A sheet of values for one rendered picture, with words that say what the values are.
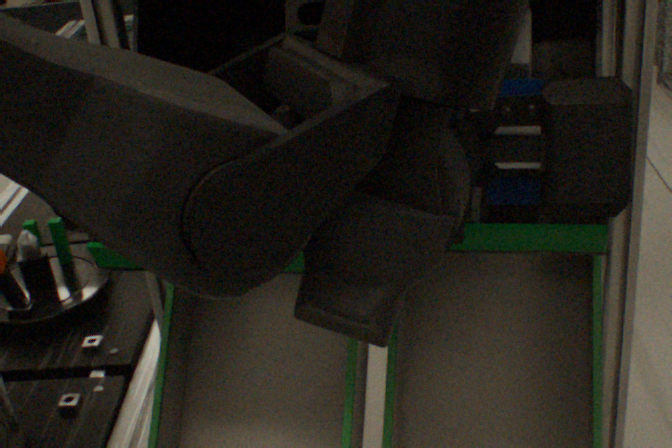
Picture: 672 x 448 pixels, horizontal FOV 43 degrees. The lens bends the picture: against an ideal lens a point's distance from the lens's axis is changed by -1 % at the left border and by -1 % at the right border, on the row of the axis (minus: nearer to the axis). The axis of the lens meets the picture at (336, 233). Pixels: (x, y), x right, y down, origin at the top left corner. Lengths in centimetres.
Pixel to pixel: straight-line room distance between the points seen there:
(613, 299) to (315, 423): 23
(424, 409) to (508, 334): 8
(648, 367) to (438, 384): 39
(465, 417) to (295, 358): 12
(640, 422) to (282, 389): 40
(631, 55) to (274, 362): 30
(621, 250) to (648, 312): 40
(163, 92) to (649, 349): 78
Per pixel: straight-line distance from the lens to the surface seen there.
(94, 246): 49
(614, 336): 66
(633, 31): 56
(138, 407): 78
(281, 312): 60
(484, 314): 60
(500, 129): 41
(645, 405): 89
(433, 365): 59
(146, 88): 24
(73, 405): 77
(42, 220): 113
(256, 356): 60
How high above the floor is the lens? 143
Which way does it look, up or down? 29 degrees down
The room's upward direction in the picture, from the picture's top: 7 degrees counter-clockwise
